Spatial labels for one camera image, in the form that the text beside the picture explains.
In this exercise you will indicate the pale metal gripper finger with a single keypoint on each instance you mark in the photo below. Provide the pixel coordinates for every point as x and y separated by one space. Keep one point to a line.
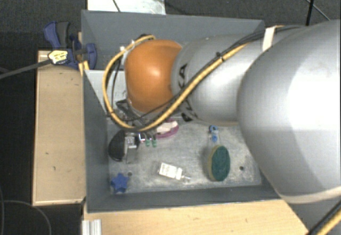
131 152

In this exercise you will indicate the black rounded object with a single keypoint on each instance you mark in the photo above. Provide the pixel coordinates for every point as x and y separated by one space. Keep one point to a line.
116 146

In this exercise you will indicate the blue star-shaped toy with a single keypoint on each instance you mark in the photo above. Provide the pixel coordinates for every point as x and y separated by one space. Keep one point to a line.
119 182

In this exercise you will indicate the clear glass bottle white label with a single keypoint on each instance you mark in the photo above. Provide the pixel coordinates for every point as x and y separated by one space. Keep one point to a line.
169 170

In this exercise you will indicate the grey metal bin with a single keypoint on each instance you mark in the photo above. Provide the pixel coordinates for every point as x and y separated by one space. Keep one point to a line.
183 154

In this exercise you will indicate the pale wood board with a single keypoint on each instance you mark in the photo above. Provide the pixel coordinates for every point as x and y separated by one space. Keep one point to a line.
58 132

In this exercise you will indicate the clear bottle with blue cap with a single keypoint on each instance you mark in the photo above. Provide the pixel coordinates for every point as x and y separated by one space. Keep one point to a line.
213 138

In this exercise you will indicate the green and yellow oval sponge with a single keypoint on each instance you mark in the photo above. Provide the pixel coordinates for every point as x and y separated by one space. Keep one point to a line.
220 163

